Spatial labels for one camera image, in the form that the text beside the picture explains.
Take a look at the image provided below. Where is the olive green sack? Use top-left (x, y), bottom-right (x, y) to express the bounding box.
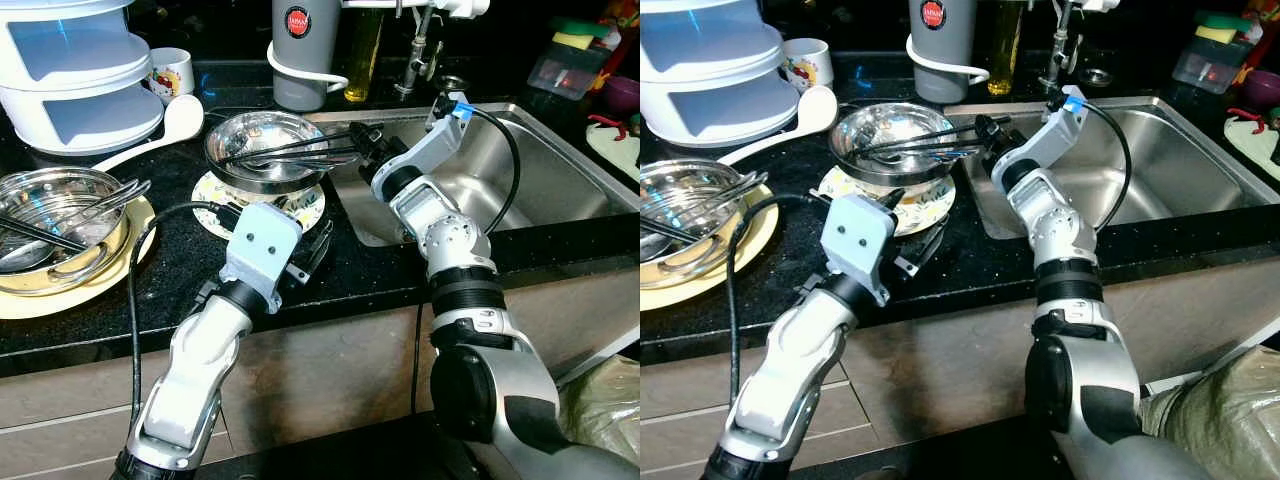
top-left (1140, 345), bottom-right (1280, 480)
top-left (558, 355), bottom-right (641, 466)

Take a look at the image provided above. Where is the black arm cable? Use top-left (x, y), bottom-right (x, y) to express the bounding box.
top-left (725, 192), bottom-right (836, 411)
top-left (125, 200), bottom-right (241, 431)
top-left (462, 105), bottom-right (523, 236)
top-left (1085, 98), bottom-right (1133, 233)

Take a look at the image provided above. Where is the white printed mug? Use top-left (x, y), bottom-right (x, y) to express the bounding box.
top-left (148, 47), bottom-right (196, 106)
top-left (782, 38), bottom-right (834, 93)

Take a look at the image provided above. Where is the floral white plate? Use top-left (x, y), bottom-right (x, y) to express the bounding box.
top-left (815, 163), bottom-right (956, 237)
top-left (190, 168), bottom-right (327, 241)

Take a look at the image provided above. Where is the clear plastic container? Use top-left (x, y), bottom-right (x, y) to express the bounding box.
top-left (1172, 35), bottom-right (1246, 96)
top-left (527, 40), bottom-right (606, 101)

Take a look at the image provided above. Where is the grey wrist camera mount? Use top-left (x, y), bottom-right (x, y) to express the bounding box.
top-left (1010, 85), bottom-right (1091, 179)
top-left (220, 203), bottom-right (304, 311)
top-left (398, 92), bottom-right (473, 186)
top-left (820, 193), bottom-right (898, 306)

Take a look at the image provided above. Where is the green yellow sponge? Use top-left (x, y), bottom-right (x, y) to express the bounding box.
top-left (1195, 10), bottom-right (1256, 46)
top-left (550, 15), bottom-right (611, 51)

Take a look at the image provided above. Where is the white plastic ladle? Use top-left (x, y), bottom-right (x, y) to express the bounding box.
top-left (93, 95), bottom-right (206, 173)
top-left (715, 85), bottom-right (839, 166)

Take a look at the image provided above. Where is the purple bowl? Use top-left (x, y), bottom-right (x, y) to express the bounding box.
top-left (603, 75), bottom-right (641, 113)
top-left (1243, 70), bottom-right (1280, 109)

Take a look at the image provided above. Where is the yellow oil bottle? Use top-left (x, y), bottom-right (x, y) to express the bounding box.
top-left (988, 0), bottom-right (1026, 97)
top-left (343, 8), bottom-right (386, 104)

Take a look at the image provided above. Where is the pale yellow plate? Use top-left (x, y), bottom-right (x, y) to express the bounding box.
top-left (0, 193), bottom-right (159, 321)
top-left (640, 183), bottom-right (781, 311)

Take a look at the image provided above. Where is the pale green cloth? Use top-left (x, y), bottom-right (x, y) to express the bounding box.
top-left (585, 115), bottom-right (641, 181)
top-left (1222, 108), bottom-right (1280, 181)

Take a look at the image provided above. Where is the stainless steel bowl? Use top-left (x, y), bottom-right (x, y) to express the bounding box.
top-left (0, 167), bottom-right (131, 276)
top-left (640, 158), bottom-right (746, 266)
top-left (205, 110), bottom-right (331, 196)
top-left (828, 102), bottom-right (959, 188)

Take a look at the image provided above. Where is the grey kettle white handle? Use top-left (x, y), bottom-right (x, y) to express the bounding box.
top-left (905, 0), bottom-right (989, 104)
top-left (266, 0), bottom-right (351, 113)

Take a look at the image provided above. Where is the steel spoon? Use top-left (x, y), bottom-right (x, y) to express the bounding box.
top-left (690, 170), bottom-right (771, 226)
top-left (60, 178), bottom-right (153, 241)

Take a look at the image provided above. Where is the white stacked food container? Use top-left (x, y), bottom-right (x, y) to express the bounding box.
top-left (640, 0), bottom-right (791, 149)
top-left (0, 0), bottom-right (166, 156)

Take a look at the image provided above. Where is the stainless steel sink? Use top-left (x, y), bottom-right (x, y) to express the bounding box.
top-left (305, 100), bottom-right (641, 249)
top-left (945, 95), bottom-right (1280, 241)

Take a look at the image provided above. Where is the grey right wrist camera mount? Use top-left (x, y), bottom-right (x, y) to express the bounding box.
top-left (1010, 85), bottom-right (1091, 179)
top-left (398, 92), bottom-right (473, 186)

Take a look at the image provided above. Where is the steel kitchen faucet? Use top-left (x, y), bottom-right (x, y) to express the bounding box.
top-left (1038, 0), bottom-right (1121, 91)
top-left (393, 0), bottom-right (491, 101)

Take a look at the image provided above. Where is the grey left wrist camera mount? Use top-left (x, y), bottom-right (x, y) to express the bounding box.
top-left (220, 203), bottom-right (304, 311)
top-left (820, 193), bottom-right (898, 306)

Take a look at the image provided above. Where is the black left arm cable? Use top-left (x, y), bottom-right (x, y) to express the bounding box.
top-left (725, 192), bottom-right (836, 411)
top-left (125, 200), bottom-right (241, 431)

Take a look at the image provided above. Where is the beige cabinet front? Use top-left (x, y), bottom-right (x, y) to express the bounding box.
top-left (640, 255), bottom-right (1280, 480)
top-left (0, 265), bottom-right (641, 480)

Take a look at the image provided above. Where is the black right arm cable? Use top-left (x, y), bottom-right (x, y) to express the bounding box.
top-left (1085, 98), bottom-right (1133, 233)
top-left (462, 105), bottom-right (523, 236)

